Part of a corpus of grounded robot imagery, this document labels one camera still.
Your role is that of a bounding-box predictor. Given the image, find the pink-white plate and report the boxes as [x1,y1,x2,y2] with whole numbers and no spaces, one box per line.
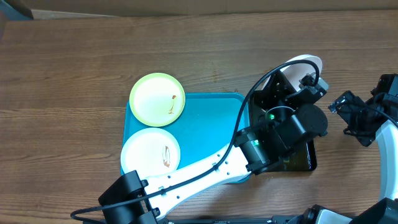
[280,54,323,91]

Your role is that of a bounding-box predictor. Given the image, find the yellow-green plate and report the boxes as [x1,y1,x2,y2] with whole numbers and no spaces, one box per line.
[129,72,185,127]

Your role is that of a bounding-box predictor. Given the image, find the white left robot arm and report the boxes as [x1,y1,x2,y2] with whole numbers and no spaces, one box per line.
[98,70,328,223]

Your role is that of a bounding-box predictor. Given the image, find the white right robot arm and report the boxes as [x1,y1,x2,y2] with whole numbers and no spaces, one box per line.
[289,73,397,224]

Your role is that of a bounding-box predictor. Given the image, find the black water tray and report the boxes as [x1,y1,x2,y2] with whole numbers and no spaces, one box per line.
[249,90,317,172]

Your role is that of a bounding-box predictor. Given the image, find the teal plastic tray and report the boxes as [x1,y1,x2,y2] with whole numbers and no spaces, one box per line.
[119,91,251,184]

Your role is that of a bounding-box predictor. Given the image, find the white plate with ketchup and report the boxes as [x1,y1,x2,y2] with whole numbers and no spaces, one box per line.
[121,128,181,179]

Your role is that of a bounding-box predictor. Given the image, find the cardboard board at back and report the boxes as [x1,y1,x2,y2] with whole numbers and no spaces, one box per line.
[22,0,397,16]

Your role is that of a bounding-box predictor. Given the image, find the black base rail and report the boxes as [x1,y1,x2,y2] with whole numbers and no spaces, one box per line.
[157,215,303,224]

